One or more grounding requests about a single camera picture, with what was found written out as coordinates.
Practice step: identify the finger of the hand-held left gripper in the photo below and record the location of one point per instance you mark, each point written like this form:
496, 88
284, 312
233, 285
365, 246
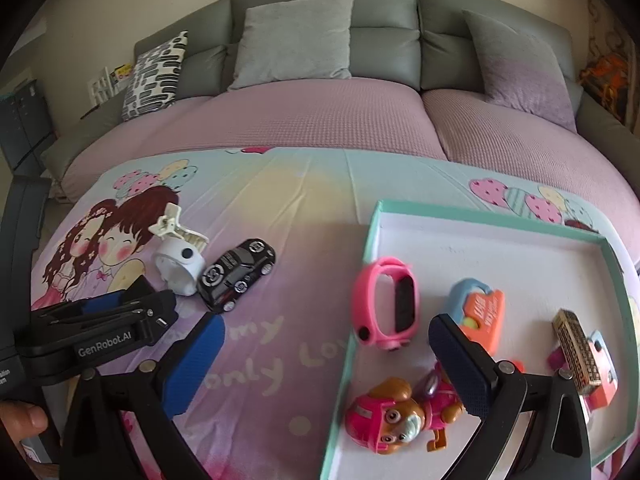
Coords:
160, 317
105, 302

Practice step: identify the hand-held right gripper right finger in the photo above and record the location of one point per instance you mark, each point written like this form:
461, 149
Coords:
460, 365

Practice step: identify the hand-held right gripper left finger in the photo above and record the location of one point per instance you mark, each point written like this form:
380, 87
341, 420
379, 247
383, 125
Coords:
195, 360

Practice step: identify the orange and blue toy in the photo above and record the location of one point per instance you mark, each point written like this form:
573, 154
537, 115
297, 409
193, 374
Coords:
480, 315

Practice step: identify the white box with teal rim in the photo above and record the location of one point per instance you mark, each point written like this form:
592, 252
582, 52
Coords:
500, 270

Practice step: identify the pink wrist watch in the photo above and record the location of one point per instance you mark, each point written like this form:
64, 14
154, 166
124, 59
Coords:
367, 300

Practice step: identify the gold lattice block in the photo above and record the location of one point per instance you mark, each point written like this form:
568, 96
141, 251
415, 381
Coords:
580, 355

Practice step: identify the coral and blue toy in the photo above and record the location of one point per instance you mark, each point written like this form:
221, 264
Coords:
602, 380

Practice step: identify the person's left hand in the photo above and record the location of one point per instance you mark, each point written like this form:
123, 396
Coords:
22, 420

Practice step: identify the white wrist band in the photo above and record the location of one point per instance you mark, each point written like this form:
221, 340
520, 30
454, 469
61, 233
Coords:
175, 260

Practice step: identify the pink dog toy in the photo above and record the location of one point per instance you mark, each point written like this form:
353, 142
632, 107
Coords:
395, 415

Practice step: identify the black toy car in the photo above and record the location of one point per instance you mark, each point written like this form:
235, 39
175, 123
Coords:
235, 270

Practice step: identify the magenta plastic stick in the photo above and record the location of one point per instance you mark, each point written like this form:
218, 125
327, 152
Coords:
555, 360

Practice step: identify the cream hair claw clip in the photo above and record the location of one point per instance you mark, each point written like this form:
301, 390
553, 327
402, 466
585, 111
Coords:
167, 220

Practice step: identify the printed cartoon blanket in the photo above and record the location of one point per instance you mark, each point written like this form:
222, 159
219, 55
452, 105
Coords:
300, 200

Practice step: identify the dark grey cabinet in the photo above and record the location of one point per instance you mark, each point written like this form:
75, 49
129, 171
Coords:
25, 120

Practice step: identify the white book stand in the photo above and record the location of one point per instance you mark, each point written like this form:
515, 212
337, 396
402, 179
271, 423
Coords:
102, 85

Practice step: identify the black and cream patterned pillow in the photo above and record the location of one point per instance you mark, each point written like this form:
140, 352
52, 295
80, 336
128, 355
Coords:
152, 77

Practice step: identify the yellow magazine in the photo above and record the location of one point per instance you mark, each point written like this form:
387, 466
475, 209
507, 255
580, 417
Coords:
122, 72

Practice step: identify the pink sofa cover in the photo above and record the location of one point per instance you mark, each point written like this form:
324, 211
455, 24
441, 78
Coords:
325, 115

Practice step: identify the purple grey pillow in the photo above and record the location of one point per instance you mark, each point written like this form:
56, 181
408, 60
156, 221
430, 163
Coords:
520, 70

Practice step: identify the plain grey pillow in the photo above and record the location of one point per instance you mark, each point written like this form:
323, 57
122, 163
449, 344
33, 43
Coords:
295, 40

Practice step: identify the orange printed cloth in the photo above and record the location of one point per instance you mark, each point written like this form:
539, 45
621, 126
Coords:
605, 77

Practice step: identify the grey sofa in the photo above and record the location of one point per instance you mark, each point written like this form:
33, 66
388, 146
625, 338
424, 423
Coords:
390, 5

